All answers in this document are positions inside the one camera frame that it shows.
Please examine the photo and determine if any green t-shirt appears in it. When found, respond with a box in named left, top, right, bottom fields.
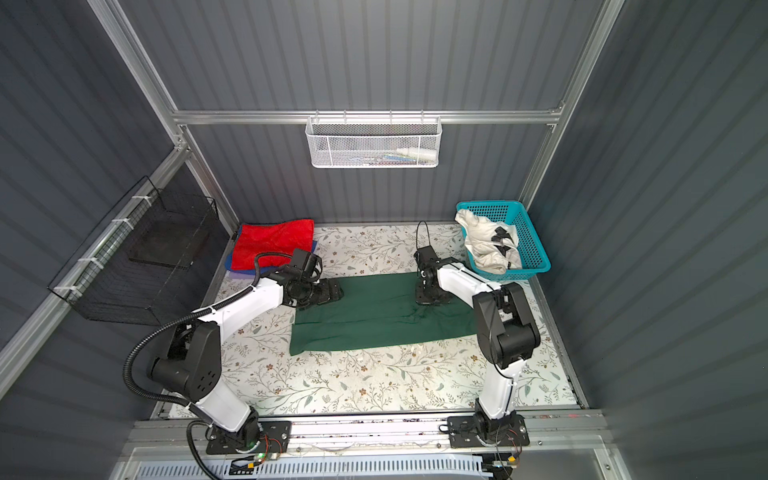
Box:
left=289, top=273, right=476, bottom=356

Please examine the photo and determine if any teal plastic laundry basket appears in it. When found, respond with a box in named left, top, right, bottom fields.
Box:
left=456, top=200, right=551, bottom=283

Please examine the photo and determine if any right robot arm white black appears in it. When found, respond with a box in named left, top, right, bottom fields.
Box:
left=414, top=245, right=541, bottom=448

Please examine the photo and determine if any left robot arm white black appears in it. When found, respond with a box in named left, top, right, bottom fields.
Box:
left=148, top=249, right=343, bottom=445

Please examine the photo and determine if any red folded t-shirt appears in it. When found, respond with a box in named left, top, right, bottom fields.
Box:
left=233, top=219, right=315, bottom=270

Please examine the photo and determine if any blue folded t-shirt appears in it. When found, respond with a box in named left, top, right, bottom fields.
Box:
left=224, top=239, right=319, bottom=278

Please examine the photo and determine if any white t-shirt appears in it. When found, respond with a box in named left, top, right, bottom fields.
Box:
left=455, top=209, right=523, bottom=275

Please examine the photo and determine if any white bottle in basket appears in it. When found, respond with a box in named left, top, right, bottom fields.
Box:
left=396, top=147, right=439, bottom=164

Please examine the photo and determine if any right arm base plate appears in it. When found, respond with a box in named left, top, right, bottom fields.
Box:
left=439, top=412, right=530, bottom=449

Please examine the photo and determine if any white wire mesh basket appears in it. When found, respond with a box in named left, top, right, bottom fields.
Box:
left=305, top=118, right=443, bottom=169

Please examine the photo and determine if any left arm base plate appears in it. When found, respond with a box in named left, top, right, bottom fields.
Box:
left=205, top=421, right=293, bottom=455

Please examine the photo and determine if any black wire basket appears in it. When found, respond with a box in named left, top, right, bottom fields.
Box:
left=48, top=178, right=220, bottom=326

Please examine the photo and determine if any white vented cable tray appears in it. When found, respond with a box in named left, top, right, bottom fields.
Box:
left=134, top=454, right=493, bottom=480

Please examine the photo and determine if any aluminium mounting rail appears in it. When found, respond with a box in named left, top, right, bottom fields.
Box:
left=120, top=409, right=614, bottom=460

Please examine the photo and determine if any black corrugated cable conduit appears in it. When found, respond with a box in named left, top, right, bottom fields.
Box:
left=122, top=251, right=295, bottom=480

